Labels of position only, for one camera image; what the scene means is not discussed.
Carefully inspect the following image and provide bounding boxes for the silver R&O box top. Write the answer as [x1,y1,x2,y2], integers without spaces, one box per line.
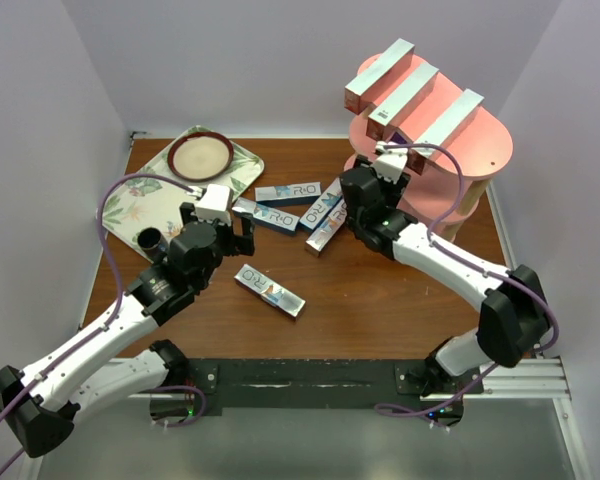
[255,182,322,207]

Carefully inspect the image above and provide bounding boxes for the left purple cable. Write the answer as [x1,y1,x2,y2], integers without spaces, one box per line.
[0,173,209,479]

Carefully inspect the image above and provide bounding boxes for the red 3D toothpaste box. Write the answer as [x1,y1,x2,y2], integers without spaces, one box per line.
[344,39,415,114]

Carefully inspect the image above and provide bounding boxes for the pink three-tier shelf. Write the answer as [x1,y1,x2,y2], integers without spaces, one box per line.
[343,53,514,254]

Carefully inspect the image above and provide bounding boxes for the silver R&O box diagonal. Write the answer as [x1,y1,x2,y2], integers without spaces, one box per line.
[298,177,342,232]

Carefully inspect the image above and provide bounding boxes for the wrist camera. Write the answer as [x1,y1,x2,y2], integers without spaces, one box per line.
[187,184,233,225]
[372,141,409,184]

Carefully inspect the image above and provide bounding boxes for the silver R&O box front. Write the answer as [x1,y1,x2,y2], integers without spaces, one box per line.
[234,264,306,321]

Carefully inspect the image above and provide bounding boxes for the purple toothpaste box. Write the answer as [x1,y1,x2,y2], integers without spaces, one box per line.
[387,130,411,150]

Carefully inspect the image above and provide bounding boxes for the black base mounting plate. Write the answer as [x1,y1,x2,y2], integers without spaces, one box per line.
[129,357,484,420]

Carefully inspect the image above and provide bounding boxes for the red rimmed beige plate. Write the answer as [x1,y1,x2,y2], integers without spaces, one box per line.
[167,132,234,182]

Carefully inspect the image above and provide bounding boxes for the aluminium frame rail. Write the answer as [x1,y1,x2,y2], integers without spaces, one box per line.
[20,359,591,479]

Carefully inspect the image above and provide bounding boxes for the dark small cup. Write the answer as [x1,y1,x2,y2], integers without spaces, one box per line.
[137,227,169,263]

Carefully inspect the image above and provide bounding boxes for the dark red toothpaste box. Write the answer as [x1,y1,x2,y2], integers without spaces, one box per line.
[406,89,484,175]

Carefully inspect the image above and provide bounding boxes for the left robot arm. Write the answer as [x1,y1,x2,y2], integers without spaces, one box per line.
[0,200,255,458]

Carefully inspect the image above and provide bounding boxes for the plain silver toothpaste box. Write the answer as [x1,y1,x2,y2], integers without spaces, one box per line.
[366,62,439,140]

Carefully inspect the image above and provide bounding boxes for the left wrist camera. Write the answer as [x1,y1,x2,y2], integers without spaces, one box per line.
[187,184,233,225]

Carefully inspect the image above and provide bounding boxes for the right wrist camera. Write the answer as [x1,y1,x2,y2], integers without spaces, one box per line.
[372,141,409,184]

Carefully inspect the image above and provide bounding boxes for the silver r&o box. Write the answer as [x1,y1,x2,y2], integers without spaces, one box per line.
[232,197,300,236]
[255,182,322,207]
[305,199,347,256]
[234,264,306,321]

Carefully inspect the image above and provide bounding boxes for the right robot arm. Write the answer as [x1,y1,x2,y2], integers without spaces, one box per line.
[339,155,555,394]

